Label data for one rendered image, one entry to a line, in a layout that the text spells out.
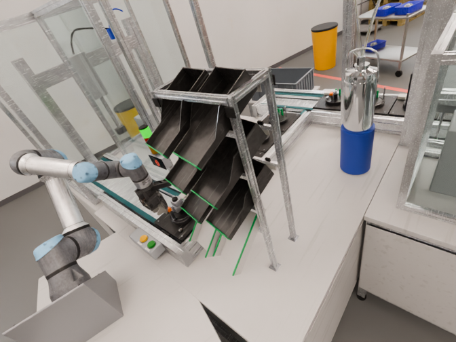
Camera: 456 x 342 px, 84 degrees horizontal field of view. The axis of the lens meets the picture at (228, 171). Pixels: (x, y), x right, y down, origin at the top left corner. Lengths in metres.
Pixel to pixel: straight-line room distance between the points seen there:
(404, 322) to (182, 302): 1.39
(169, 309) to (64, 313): 0.40
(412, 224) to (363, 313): 0.87
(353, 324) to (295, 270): 0.91
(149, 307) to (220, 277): 0.34
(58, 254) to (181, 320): 0.56
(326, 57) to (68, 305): 5.04
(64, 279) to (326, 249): 1.08
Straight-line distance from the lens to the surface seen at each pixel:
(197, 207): 1.03
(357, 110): 1.33
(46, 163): 1.21
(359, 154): 1.47
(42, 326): 1.28
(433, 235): 1.36
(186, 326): 1.20
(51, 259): 1.26
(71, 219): 1.37
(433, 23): 1.51
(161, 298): 1.30
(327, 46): 5.25
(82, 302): 1.23
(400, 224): 1.36
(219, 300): 1.19
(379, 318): 2.07
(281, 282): 1.16
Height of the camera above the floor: 1.90
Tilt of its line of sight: 37 degrees down
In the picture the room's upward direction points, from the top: 19 degrees counter-clockwise
